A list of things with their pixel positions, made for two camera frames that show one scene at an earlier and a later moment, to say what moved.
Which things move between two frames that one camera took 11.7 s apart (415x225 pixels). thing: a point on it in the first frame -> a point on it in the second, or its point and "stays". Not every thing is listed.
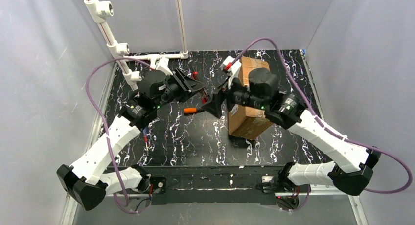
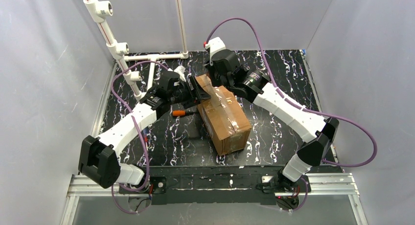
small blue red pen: (146, 138) stays
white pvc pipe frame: (97, 9) stays
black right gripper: (225, 96) -> (221, 79)
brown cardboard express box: (244, 121) -> (224, 118)
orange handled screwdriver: (190, 110) -> (181, 113)
